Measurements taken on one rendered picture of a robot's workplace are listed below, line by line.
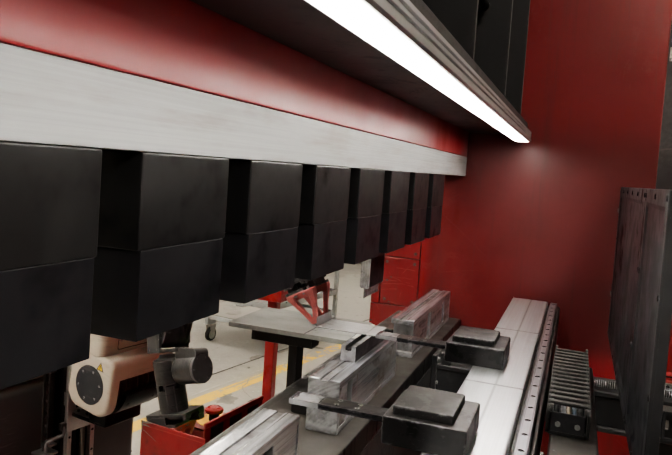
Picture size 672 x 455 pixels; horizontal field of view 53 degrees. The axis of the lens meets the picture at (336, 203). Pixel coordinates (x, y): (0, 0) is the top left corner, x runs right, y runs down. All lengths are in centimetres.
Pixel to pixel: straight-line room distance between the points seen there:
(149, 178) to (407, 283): 173
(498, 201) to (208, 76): 161
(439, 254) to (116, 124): 176
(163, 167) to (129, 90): 8
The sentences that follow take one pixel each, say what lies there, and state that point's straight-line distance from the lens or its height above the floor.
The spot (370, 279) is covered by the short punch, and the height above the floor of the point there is 112.
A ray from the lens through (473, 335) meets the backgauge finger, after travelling 134.
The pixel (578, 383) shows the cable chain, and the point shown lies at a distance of 111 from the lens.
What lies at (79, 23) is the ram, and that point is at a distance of 53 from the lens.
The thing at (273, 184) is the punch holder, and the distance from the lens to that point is 82.
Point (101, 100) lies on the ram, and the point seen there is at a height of 138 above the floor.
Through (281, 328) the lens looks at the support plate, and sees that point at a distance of 141.
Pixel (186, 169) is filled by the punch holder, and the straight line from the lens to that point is 65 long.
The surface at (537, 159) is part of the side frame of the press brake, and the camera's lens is 218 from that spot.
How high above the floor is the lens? 134
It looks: 3 degrees down
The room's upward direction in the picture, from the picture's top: 4 degrees clockwise
